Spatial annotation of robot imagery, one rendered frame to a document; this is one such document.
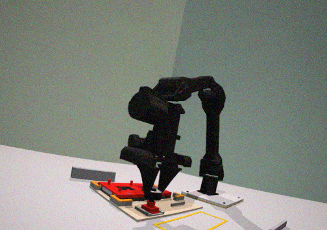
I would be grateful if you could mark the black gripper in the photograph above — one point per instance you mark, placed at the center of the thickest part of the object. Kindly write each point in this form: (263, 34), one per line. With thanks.
(162, 143)

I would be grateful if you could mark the black and white wheel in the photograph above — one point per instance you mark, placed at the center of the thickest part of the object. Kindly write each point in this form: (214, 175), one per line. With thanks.
(154, 195)

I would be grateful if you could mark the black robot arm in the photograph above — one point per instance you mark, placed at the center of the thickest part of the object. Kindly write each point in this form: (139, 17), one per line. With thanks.
(152, 106)

